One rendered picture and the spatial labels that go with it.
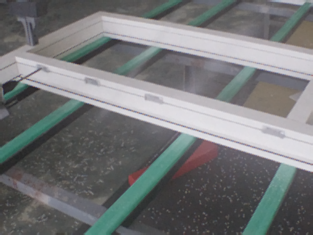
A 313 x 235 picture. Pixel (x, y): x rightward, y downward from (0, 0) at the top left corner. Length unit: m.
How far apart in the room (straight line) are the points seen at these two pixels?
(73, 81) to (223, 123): 0.44
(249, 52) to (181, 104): 0.42
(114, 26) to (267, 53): 0.58
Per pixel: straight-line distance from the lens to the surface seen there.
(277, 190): 0.84
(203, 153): 1.32
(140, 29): 1.50
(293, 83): 1.37
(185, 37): 1.41
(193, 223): 1.15
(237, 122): 0.93
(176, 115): 1.00
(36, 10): 1.30
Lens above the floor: 1.41
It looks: 30 degrees down
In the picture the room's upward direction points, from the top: 2 degrees counter-clockwise
